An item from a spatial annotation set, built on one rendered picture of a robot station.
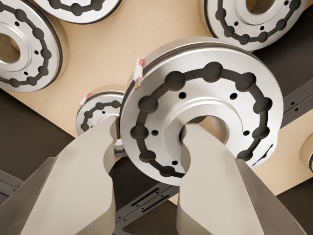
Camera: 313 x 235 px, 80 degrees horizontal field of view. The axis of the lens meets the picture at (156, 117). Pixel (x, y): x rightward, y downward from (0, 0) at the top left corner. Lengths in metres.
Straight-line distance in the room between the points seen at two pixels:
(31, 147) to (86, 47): 0.14
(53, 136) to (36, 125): 0.03
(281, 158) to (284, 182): 0.07
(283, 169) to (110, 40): 0.38
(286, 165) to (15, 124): 0.44
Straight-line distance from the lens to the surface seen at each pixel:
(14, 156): 0.27
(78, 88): 0.28
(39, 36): 0.24
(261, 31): 0.25
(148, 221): 0.35
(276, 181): 0.46
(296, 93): 0.20
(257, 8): 0.26
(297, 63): 0.23
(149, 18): 0.24
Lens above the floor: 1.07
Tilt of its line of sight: 59 degrees down
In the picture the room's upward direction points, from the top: 175 degrees clockwise
